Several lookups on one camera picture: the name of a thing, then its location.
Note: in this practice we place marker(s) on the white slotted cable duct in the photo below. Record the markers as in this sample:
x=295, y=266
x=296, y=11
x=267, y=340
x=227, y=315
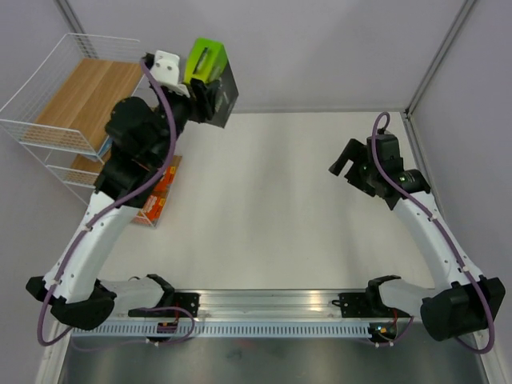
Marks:
x=238, y=329

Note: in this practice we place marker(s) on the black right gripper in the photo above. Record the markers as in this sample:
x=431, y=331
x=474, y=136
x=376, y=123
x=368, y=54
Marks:
x=350, y=152

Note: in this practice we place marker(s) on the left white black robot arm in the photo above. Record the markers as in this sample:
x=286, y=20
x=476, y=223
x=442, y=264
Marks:
x=143, y=142

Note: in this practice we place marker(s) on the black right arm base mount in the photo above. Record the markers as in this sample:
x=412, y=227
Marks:
x=359, y=304

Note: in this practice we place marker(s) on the orange Gillette Fusion5 razor box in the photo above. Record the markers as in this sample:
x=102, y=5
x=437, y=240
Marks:
x=166, y=179

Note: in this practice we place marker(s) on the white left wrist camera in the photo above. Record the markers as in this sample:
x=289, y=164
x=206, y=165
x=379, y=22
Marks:
x=166, y=71

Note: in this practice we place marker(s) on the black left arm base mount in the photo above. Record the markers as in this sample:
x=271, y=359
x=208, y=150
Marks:
x=176, y=304

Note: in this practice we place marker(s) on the aluminium corner frame post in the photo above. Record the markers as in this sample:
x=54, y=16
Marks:
x=448, y=41

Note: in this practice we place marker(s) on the black green razor box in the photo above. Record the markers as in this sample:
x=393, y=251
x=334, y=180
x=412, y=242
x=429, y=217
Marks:
x=208, y=61

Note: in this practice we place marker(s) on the aluminium table rail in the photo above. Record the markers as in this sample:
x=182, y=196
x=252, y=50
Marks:
x=268, y=305

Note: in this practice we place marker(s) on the white wire wooden shelf rack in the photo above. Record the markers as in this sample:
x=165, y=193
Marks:
x=60, y=113

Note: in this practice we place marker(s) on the white Gillette SkinGuard razor pack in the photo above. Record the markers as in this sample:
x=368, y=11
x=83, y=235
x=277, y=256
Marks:
x=105, y=147

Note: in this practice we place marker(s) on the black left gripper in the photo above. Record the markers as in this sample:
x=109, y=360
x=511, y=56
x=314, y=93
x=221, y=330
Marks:
x=203, y=109

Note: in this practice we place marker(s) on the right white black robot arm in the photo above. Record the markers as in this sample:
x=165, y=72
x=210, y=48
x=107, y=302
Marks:
x=462, y=300

